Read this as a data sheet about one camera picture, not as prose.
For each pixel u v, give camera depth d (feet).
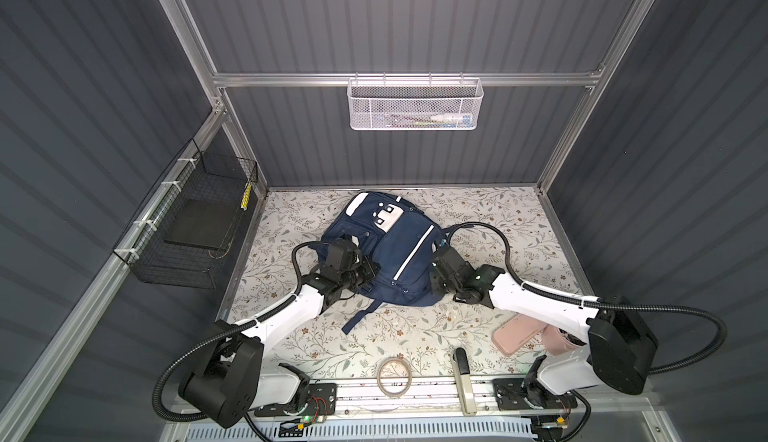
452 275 2.10
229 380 1.36
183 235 2.24
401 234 3.02
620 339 1.40
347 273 2.28
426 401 2.43
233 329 1.46
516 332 2.67
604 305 1.48
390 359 2.60
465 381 2.41
